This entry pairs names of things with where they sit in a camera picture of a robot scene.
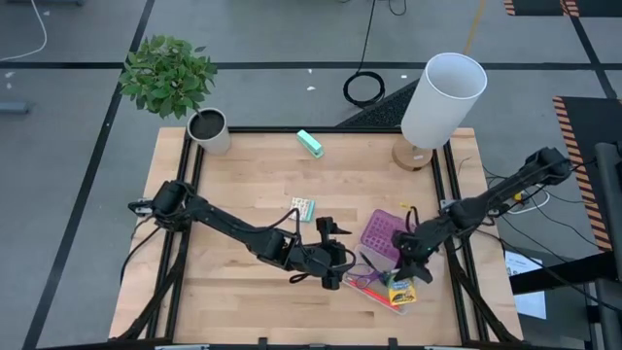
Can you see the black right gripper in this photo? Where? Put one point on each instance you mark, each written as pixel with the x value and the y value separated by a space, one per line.
pixel 413 248

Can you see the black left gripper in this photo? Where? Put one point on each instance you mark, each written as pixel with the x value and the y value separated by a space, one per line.
pixel 316 257

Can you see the yellow crayon box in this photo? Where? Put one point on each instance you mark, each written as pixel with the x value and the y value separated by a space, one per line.
pixel 402 294

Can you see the purple plastic box lid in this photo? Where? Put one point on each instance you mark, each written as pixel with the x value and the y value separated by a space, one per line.
pixel 379 233

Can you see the clear plastic storage box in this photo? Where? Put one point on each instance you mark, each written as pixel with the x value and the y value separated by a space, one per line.
pixel 357 265

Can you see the pink pencil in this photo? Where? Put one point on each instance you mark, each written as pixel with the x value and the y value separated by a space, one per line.
pixel 379 296

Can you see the black pen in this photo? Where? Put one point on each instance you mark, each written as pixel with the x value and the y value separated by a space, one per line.
pixel 368 261

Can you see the small patterned card pack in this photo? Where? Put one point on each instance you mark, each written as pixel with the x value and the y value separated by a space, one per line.
pixel 302 209

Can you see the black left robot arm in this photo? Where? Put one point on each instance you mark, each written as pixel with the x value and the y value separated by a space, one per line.
pixel 218 223

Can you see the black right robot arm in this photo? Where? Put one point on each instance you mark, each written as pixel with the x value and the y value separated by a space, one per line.
pixel 495 194

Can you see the mint green stapler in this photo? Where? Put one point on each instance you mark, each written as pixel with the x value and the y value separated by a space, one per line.
pixel 310 143

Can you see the white paper sheet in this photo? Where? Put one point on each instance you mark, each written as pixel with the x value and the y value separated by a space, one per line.
pixel 532 304

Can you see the black ribbed floor mat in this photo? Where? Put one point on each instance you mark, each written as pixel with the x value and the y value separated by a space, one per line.
pixel 384 114

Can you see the black beam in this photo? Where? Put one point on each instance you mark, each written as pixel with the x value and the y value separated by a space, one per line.
pixel 559 277

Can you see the white shade wooden base lamp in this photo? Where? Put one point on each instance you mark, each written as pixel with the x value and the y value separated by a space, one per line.
pixel 437 107

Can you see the green plant in white pot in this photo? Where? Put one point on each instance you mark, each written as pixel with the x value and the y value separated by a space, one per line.
pixel 165 78

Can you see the black hazard-striped floor mat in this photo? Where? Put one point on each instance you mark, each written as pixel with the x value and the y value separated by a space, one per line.
pixel 534 6
pixel 597 7
pixel 593 126

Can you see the grey floor bar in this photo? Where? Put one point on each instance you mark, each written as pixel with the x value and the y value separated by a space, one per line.
pixel 13 108

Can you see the black aluminium table frame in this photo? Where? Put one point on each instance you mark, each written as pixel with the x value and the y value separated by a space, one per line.
pixel 272 129

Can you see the grey post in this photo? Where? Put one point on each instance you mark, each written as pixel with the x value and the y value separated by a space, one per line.
pixel 610 219

